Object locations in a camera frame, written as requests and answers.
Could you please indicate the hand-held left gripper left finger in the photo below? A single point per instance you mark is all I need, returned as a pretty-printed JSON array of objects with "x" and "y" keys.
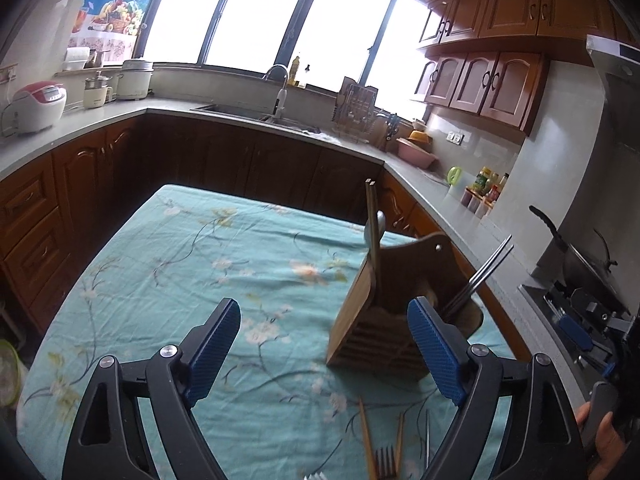
[{"x": 215, "y": 345}]

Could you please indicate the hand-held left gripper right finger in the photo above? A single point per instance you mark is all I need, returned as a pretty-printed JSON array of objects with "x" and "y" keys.
[{"x": 437, "y": 350}]

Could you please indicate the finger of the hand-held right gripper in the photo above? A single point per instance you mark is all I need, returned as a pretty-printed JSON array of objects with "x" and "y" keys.
[
  {"x": 575, "y": 332},
  {"x": 608, "y": 368}
]

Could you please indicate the wooden utensil holder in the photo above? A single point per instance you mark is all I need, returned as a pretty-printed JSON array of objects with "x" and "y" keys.
[{"x": 370, "y": 310}]

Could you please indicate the metal spoon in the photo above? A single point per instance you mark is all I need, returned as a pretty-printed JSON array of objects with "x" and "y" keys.
[{"x": 380, "y": 222}]

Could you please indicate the person's right hand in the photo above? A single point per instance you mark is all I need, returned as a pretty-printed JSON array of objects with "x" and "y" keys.
[{"x": 607, "y": 450}]

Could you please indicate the gas stove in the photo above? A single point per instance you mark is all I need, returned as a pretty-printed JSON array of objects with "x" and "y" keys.
[{"x": 545, "y": 320}]

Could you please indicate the black wok with lid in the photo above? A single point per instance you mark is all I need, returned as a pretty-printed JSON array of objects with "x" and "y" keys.
[{"x": 585, "y": 265}]

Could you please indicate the teal floral tablecloth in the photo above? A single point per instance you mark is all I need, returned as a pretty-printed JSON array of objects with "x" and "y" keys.
[{"x": 200, "y": 270}]

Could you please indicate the group of condiment bottles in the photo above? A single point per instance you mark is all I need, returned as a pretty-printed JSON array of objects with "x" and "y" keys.
[{"x": 485, "y": 190}]

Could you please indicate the pink plastic basin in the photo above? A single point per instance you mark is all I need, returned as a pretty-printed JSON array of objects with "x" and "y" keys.
[{"x": 417, "y": 156}]

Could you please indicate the wooden base cabinets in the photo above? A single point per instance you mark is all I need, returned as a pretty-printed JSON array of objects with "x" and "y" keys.
[{"x": 150, "y": 160}]

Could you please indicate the green plastic basin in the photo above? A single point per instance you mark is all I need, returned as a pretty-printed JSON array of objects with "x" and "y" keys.
[{"x": 11, "y": 375}]

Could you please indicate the yellow bowl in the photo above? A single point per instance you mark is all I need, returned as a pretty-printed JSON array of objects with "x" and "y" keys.
[{"x": 419, "y": 136}]

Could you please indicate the scissors holder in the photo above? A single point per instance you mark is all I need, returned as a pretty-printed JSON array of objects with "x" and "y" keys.
[{"x": 391, "y": 132}]

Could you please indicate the steel kitchen sink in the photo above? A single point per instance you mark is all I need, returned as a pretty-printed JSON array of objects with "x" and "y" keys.
[{"x": 235, "y": 112}]

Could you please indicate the steel range hood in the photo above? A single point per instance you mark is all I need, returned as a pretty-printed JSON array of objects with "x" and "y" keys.
[{"x": 617, "y": 90}]

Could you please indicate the chrome sink faucet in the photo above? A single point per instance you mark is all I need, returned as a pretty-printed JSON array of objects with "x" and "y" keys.
[{"x": 280, "y": 95}]

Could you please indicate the large white rice cooker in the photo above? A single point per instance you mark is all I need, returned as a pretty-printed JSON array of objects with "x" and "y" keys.
[{"x": 134, "y": 80}]

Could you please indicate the small white electric pot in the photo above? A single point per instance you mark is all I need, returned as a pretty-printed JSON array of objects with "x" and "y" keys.
[{"x": 97, "y": 92}]

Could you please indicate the yellow oil bottle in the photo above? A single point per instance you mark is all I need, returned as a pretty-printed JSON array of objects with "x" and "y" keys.
[{"x": 295, "y": 72}]

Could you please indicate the white and red rice cooker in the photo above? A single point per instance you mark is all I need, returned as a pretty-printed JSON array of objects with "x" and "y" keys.
[{"x": 40, "y": 107}]

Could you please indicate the white paper towel roll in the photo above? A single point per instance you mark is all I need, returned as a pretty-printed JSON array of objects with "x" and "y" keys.
[{"x": 76, "y": 58}]

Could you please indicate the kitchen window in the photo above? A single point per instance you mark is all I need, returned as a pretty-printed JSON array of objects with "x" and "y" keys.
[{"x": 270, "y": 10}]

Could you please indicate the white wall socket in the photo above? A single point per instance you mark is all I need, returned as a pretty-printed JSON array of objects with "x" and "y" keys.
[{"x": 455, "y": 137}]

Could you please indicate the wooden wall cabinets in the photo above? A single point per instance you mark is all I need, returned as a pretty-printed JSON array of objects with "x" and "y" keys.
[{"x": 500, "y": 35}]

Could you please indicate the wall power outlet strip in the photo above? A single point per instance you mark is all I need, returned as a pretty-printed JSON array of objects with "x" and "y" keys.
[{"x": 7, "y": 73}]

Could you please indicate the tropical fruit wall poster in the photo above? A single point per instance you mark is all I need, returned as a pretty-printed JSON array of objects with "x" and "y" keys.
[{"x": 120, "y": 5}]

